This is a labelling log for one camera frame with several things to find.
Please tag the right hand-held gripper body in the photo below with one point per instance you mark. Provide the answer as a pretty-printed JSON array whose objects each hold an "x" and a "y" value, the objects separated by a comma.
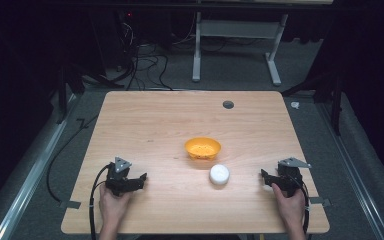
[{"x": 290, "y": 178}]

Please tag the grey table grommet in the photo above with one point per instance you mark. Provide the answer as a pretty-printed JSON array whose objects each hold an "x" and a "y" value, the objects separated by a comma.
[{"x": 228, "y": 104}]

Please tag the small white floor object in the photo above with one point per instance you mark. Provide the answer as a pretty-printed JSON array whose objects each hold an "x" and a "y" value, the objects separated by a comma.
[{"x": 295, "y": 105}]

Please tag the black metal stand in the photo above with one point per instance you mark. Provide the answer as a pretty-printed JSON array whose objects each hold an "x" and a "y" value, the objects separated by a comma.
[
  {"x": 333, "y": 100},
  {"x": 70, "y": 83}
]

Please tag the person's right hand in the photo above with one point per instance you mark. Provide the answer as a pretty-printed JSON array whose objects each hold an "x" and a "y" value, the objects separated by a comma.
[{"x": 291, "y": 210}]

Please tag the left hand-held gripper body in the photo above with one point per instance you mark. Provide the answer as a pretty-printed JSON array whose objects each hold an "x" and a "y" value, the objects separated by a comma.
[{"x": 118, "y": 178}]

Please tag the orange plastic bowl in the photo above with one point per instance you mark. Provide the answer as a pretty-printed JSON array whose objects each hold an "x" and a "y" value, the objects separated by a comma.
[{"x": 202, "y": 149}]

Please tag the silver floor rail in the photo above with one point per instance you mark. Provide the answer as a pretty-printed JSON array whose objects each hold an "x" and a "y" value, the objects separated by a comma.
[
  {"x": 30, "y": 180},
  {"x": 353, "y": 166}
]

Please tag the white metal desk frame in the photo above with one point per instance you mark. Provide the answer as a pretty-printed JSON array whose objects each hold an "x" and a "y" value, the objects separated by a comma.
[{"x": 236, "y": 29}]

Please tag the person's left hand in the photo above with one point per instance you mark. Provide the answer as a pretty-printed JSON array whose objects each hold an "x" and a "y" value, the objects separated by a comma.
[{"x": 111, "y": 208}]

